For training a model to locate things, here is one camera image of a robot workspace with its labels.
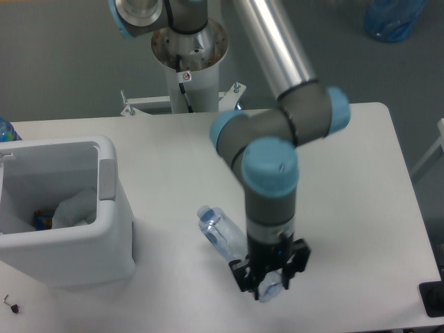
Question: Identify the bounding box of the white frame at right edge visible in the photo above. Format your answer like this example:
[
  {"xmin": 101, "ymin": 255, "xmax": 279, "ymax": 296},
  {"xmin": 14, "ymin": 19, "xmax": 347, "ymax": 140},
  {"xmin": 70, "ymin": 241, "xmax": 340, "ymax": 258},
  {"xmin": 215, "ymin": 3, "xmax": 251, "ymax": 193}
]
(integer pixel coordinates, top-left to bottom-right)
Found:
[{"xmin": 410, "ymin": 118, "xmax": 443, "ymax": 183}]

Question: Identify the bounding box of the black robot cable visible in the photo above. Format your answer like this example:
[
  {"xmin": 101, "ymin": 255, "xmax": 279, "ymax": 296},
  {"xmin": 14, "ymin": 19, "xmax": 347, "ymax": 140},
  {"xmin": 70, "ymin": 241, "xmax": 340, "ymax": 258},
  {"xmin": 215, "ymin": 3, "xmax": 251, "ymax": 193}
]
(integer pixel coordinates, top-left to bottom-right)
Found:
[{"xmin": 174, "ymin": 53, "xmax": 194, "ymax": 114}]

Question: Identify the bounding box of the black device at table edge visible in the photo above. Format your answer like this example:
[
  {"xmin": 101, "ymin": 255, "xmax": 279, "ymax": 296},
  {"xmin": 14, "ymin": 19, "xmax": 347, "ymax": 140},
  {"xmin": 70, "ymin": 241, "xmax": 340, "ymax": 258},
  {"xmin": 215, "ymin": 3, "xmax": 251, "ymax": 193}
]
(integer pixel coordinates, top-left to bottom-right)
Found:
[{"xmin": 419, "ymin": 281, "xmax": 443, "ymax": 318}]

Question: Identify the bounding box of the clear plastic water bottle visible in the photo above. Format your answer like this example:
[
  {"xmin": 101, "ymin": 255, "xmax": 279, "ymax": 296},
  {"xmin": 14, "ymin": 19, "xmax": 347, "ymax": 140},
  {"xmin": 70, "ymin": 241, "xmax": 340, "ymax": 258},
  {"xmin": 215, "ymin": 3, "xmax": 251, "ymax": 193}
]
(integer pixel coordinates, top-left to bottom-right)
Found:
[{"xmin": 197, "ymin": 205, "xmax": 283, "ymax": 302}]

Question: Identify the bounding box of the blue bottle at left edge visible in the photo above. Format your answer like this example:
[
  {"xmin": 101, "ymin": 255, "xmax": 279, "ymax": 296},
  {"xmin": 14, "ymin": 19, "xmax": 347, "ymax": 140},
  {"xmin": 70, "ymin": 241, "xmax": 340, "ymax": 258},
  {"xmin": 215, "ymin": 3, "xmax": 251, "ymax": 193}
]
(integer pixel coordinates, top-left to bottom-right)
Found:
[{"xmin": 0, "ymin": 117, "xmax": 22, "ymax": 142}]

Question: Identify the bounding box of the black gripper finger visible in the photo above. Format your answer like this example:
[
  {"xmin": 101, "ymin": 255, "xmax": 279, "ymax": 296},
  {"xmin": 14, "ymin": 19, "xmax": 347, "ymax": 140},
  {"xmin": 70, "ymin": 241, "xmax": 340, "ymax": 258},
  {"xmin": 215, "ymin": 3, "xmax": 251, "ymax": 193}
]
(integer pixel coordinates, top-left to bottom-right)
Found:
[
  {"xmin": 282, "ymin": 239, "xmax": 311, "ymax": 290},
  {"xmin": 228, "ymin": 256, "xmax": 266, "ymax": 300}
]

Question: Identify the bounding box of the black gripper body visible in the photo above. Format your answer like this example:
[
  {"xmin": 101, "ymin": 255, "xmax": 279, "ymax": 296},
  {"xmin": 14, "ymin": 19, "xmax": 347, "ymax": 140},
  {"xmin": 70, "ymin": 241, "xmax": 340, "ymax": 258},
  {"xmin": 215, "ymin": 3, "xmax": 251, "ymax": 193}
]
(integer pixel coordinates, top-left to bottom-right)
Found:
[{"xmin": 247, "ymin": 233, "xmax": 294, "ymax": 278}]

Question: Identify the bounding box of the white trash can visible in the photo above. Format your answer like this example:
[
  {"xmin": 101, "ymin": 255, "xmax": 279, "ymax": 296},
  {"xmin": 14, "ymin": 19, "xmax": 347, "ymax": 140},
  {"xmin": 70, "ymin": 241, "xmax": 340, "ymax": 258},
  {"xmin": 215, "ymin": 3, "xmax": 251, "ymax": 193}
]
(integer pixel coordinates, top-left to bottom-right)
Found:
[{"xmin": 1, "ymin": 135, "xmax": 136, "ymax": 287}]

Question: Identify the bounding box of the blue yellow snack wrapper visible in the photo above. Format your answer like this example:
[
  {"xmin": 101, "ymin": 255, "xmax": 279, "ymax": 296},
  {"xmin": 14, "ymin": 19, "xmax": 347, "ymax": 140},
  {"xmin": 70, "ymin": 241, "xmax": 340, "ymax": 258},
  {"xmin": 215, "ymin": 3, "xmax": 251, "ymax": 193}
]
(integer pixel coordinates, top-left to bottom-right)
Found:
[{"xmin": 33, "ymin": 210, "xmax": 55, "ymax": 231}]

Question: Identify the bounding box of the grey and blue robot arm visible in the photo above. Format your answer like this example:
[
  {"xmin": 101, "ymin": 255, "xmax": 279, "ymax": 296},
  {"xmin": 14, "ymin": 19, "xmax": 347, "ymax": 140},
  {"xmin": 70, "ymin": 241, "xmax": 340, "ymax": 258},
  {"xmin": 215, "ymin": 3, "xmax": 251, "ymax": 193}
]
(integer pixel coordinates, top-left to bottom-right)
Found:
[{"xmin": 108, "ymin": 1, "xmax": 350, "ymax": 302}]

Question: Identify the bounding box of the white plastic wrapper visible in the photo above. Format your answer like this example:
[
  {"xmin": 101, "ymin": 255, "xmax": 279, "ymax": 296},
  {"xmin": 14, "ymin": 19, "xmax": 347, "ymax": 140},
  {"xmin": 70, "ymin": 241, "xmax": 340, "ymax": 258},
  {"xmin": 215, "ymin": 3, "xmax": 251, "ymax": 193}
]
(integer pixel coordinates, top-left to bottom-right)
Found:
[{"xmin": 52, "ymin": 188, "xmax": 97, "ymax": 229}]

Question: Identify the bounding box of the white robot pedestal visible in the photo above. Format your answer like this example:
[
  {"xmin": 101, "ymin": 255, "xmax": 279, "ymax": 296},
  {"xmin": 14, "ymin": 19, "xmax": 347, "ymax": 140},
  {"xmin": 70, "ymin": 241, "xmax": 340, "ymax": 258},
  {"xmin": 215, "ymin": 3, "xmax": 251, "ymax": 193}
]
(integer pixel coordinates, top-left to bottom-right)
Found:
[{"xmin": 151, "ymin": 18, "xmax": 228, "ymax": 114}]

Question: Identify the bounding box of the white pedestal base bracket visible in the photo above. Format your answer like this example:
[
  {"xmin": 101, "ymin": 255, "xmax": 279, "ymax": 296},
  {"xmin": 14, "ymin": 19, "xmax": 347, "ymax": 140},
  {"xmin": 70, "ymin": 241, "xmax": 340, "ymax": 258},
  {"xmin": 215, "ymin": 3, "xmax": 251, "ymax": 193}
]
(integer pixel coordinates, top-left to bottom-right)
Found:
[{"xmin": 120, "ymin": 82, "xmax": 247, "ymax": 117}]

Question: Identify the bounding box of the blue plastic bag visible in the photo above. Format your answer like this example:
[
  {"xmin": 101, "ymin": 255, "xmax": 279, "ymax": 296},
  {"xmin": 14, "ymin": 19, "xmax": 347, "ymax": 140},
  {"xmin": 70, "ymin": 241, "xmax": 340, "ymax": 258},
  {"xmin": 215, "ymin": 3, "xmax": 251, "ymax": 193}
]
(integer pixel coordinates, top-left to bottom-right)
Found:
[{"xmin": 364, "ymin": 0, "xmax": 427, "ymax": 43}]

